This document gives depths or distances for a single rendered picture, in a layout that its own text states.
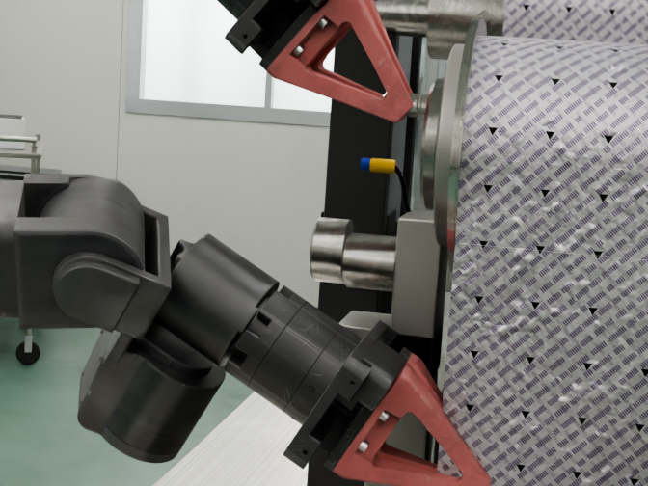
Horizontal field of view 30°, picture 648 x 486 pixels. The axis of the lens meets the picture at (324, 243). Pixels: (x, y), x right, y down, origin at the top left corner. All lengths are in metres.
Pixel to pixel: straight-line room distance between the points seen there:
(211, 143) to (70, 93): 0.84
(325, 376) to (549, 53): 0.21
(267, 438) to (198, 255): 0.67
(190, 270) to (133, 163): 6.00
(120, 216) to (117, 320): 0.06
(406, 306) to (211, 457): 0.54
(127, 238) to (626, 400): 0.27
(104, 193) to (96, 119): 6.06
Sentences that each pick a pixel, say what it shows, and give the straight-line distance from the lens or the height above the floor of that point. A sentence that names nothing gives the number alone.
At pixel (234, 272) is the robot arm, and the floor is 1.18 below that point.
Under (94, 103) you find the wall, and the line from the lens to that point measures 6.71.
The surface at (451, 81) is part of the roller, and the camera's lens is 0.65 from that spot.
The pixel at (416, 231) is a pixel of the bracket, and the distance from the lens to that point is 0.72.
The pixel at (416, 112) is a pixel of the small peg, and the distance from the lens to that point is 0.69.
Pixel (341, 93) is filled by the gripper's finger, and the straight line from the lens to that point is 0.69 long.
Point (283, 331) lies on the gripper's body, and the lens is 0.64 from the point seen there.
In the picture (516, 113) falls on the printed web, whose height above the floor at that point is 1.27.
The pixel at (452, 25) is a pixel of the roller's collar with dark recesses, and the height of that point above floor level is 1.33.
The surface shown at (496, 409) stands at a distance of 0.65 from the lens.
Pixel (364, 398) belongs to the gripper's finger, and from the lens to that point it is 0.62.
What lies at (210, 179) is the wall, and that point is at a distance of 6.50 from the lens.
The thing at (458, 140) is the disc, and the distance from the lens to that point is 0.62.
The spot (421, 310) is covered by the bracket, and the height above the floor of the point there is 1.15.
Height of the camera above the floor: 1.29
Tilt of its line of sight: 8 degrees down
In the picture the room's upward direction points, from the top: 4 degrees clockwise
